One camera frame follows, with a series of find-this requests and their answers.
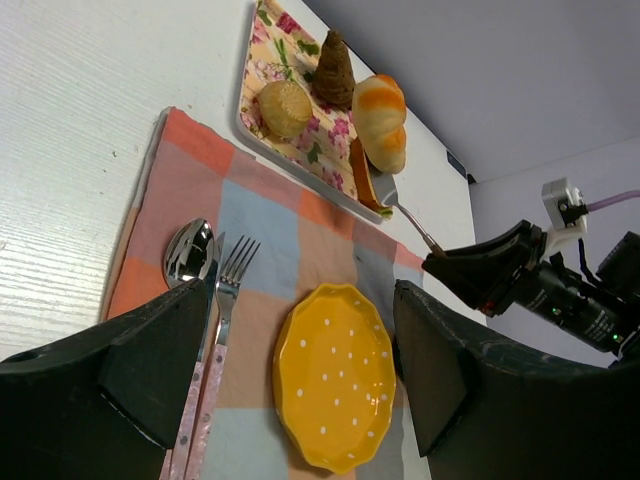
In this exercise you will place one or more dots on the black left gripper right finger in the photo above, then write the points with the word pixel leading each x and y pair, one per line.
pixel 487 407

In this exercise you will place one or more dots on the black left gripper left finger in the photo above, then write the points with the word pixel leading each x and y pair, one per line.
pixel 107 402

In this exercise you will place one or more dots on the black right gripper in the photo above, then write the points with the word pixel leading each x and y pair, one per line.
pixel 514 269

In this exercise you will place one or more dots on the steel spatula wooden handle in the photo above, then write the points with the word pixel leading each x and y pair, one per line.
pixel 386 192

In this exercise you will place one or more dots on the brown toast slice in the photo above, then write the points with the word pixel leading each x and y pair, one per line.
pixel 365 192

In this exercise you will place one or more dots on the orange striped bread roll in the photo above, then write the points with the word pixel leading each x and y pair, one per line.
pixel 379 116

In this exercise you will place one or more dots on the right blue corner label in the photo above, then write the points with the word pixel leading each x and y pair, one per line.
pixel 455 163

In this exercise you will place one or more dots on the yellow dotted plate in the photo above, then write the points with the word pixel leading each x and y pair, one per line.
pixel 333 378

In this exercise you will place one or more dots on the checkered orange grey placemat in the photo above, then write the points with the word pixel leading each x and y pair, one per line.
pixel 191 172

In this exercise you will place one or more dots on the brown chocolate croissant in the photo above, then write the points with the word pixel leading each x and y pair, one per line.
pixel 333 80

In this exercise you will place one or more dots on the small round yellow muffin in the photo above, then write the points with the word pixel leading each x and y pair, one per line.
pixel 285 108

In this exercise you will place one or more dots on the floral rectangular tray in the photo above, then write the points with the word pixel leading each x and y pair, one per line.
pixel 280 49

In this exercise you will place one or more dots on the steel knife pink handle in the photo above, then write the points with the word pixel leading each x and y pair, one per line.
pixel 214 255

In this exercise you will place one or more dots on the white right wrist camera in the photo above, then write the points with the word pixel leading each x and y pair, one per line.
pixel 567 212

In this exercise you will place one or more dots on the steel fork pink handle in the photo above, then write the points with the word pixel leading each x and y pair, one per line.
pixel 226 294

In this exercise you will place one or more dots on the steel spoon pink handle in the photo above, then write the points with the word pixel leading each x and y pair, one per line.
pixel 188 256

